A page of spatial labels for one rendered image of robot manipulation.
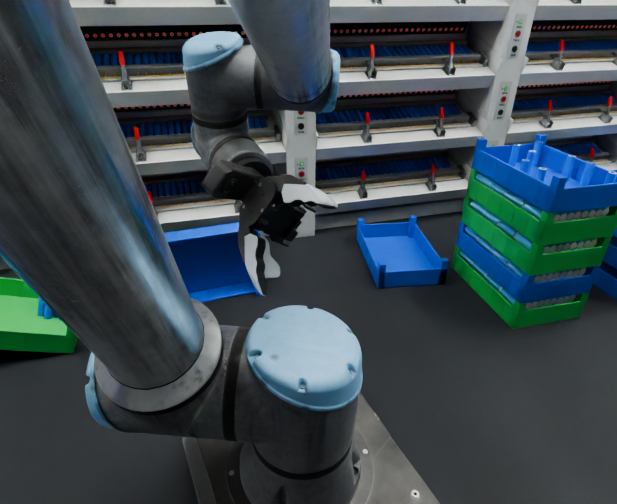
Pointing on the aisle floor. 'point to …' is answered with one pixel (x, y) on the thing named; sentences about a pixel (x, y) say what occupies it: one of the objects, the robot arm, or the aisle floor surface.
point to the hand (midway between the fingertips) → (295, 252)
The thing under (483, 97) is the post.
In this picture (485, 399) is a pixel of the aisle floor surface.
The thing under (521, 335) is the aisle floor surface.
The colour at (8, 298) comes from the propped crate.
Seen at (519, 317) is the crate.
